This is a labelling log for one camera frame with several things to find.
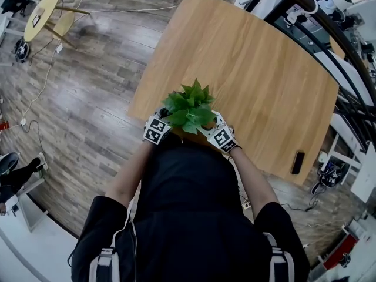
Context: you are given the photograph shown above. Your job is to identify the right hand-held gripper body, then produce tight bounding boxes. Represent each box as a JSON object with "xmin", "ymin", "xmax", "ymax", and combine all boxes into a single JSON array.
[{"xmin": 199, "ymin": 121, "xmax": 239, "ymax": 153}]

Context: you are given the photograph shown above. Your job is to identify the white desk with side panel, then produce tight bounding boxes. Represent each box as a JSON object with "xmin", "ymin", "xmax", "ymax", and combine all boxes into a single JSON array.
[{"xmin": 318, "ymin": 113, "xmax": 376, "ymax": 204}]

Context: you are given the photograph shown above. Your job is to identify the person's backpack strap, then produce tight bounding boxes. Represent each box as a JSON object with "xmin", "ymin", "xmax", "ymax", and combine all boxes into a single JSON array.
[
  {"xmin": 88, "ymin": 201, "xmax": 139, "ymax": 282},
  {"xmin": 263, "ymin": 232, "xmax": 294, "ymax": 282}
]

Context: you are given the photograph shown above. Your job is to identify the red cabinet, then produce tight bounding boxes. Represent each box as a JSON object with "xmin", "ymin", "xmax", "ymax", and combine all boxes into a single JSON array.
[{"xmin": 323, "ymin": 233, "xmax": 359, "ymax": 271}]

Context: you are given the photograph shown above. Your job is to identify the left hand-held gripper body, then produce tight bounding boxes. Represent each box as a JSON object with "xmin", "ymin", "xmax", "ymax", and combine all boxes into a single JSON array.
[{"xmin": 143, "ymin": 110, "xmax": 173, "ymax": 145}]

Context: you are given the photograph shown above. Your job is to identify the green potted plant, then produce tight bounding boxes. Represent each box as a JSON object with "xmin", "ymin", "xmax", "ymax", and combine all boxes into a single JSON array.
[{"xmin": 161, "ymin": 78, "xmax": 218, "ymax": 136}]

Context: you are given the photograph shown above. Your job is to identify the black patterned device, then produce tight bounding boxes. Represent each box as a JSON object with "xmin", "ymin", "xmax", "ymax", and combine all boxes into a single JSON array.
[
  {"xmin": 13, "ymin": 38, "xmax": 30, "ymax": 63},
  {"xmin": 311, "ymin": 166, "xmax": 346, "ymax": 195}
]

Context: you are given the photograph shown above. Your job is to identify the person's right backpack strap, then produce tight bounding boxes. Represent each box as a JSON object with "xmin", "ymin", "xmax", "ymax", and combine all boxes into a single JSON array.
[{"xmin": 263, "ymin": 232, "xmax": 294, "ymax": 282}]

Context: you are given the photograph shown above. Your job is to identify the black smartphone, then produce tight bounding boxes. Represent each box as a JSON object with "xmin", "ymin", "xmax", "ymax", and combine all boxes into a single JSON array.
[{"xmin": 291, "ymin": 151, "xmax": 306, "ymax": 175}]

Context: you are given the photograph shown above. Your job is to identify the person's right forearm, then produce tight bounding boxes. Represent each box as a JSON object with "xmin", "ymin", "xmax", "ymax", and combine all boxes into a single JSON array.
[{"xmin": 229, "ymin": 147, "xmax": 280, "ymax": 220}]

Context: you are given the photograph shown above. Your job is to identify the white corner desk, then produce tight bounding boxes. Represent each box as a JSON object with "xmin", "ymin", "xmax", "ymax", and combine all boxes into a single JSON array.
[{"xmin": 0, "ymin": 174, "xmax": 79, "ymax": 282}]

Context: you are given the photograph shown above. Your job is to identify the round yellow side table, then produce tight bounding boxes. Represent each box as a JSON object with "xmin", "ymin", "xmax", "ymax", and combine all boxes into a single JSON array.
[{"xmin": 23, "ymin": 0, "xmax": 90, "ymax": 49}]

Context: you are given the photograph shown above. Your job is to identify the person's right hand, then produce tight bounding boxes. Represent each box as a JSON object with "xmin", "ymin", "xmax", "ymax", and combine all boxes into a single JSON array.
[{"xmin": 228, "ymin": 125, "xmax": 242, "ymax": 150}]

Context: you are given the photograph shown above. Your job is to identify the person's left forearm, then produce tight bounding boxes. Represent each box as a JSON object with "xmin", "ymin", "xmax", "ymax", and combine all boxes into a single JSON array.
[{"xmin": 105, "ymin": 139, "xmax": 156, "ymax": 208}]

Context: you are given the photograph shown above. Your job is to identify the person's black clothing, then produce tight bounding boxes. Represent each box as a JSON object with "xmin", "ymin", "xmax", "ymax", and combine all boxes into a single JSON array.
[{"xmin": 70, "ymin": 133, "xmax": 311, "ymax": 282}]

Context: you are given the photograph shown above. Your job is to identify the long white desk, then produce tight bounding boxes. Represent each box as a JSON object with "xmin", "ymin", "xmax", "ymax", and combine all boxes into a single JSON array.
[{"xmin": 315, "ymin": 48, "xmax": 376, "ymax": 108}]

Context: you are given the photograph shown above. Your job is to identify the person's left backpack strap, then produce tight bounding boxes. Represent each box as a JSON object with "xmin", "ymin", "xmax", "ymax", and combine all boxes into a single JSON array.
[{"xmin": 88, "ymin": 201, "xmax": 139, "ymax": 282}]

